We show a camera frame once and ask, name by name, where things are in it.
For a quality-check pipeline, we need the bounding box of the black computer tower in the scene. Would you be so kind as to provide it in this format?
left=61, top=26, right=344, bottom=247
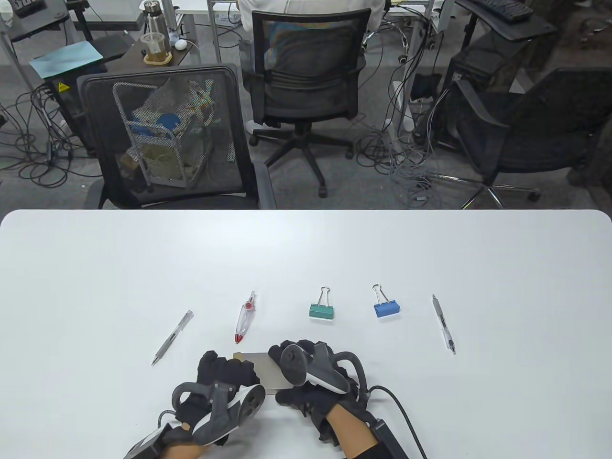
left=445, top=45, right=531, bottom=153

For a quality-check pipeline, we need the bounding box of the dark brown desk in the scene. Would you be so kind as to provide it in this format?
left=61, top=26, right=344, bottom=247
left=98, top=13, right=197, bottom=67

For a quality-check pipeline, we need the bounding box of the blue binder clip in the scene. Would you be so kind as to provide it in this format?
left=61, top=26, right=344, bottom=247
left=372, top=284, right=400, bottom=318

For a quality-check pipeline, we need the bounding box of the green binder clip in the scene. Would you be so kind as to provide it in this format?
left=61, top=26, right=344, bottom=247
left=309, top=286, right=335, bottom=320

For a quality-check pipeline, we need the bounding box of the grey floor cable tangle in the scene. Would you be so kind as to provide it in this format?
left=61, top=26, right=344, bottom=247
left=356, top=86, right=448, bottom=204

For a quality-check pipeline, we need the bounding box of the black chair chrome base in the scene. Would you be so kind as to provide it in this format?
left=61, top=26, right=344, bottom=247
left=426, top=67, right=612, bottom=210

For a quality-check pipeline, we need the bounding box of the white red-tipped correction pen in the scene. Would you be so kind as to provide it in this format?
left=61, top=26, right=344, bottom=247
left=234, top=291, right=256, bottom=345

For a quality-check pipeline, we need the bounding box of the thick black wrist cable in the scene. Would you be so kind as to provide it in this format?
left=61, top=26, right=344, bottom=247
left=368, top=385, right=428, bottom=459

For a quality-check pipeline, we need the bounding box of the teal paper folder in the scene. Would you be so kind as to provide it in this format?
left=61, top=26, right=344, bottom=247
left=30, top=41, right=104, bottom=79

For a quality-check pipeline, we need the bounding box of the person's right forearm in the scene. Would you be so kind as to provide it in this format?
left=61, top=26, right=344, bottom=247
left=325, top=404, right=383, bottom=459

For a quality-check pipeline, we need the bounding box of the white wire mesh cart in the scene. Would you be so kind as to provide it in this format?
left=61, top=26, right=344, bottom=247
left=112, top=79, right=216, bottom=189

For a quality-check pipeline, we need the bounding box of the black mesh armless chair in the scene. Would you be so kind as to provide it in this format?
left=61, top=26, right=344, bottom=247
left=76, top=64, right=277, bottom=210

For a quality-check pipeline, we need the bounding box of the steel water bottle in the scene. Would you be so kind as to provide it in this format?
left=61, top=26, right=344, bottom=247
left=143, top=1, right=168, bottom=51

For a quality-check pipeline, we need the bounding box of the cardboard sliding pencil box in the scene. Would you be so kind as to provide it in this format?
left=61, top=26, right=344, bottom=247
left=233, top=352, right=292, bottom=395

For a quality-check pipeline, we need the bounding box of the person's right hand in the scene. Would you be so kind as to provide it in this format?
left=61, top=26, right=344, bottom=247
left=268, top=339, right=373, bottom=443

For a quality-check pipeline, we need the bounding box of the black wrist camera strap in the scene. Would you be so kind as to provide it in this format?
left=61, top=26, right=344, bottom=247
left=354, top=411, right=409, bottom=459
left=123, top=423, right=192, bottom=459

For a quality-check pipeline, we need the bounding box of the black floor cable tangle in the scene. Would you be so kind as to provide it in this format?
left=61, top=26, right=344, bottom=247
left=0, top=88, right=103, bottom=188

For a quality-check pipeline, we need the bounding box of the clear plastic cup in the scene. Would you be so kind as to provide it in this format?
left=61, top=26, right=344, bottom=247
left=140, top=33, right=168, bottom=63

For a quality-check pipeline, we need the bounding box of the black keyboard tray stand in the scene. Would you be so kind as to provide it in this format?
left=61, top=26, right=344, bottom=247
left=454, top=0, right=559, bottom=41

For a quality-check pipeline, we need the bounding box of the black keyboard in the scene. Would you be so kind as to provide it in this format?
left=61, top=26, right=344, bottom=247
left=471, top=0, right=534, bottom=23

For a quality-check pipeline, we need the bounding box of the black cabinet yellow label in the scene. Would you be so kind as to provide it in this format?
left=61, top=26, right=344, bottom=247
left=45, top=72, right=108, bottom=156

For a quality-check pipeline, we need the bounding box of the black swivel office chair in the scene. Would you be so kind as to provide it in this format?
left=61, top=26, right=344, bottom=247
left=238, top=8, right=369, bottom=199

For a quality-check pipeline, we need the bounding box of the person's left forearm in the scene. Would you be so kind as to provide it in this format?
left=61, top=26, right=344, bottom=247
left=160, top=442, right=206, bottom=459

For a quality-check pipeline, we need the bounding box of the person's left hand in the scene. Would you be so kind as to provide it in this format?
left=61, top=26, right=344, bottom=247
left=163, top=350, right=261, bottom=448

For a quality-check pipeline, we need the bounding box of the clear silver gel pen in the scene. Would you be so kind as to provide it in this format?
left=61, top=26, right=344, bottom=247
left=151, top=310, right=194, bottom=366
left=432, top=294, right=456, bottom=355

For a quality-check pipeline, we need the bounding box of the black equipment stand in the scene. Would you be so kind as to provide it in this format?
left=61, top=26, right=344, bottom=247
left=0, top=0, right=70, bottom=41

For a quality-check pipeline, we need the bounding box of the grey tracking controller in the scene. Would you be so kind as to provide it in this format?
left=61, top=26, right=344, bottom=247
left=172, top=381, right=266, bottom=445
left=280, top=343, right=370, bottom=407

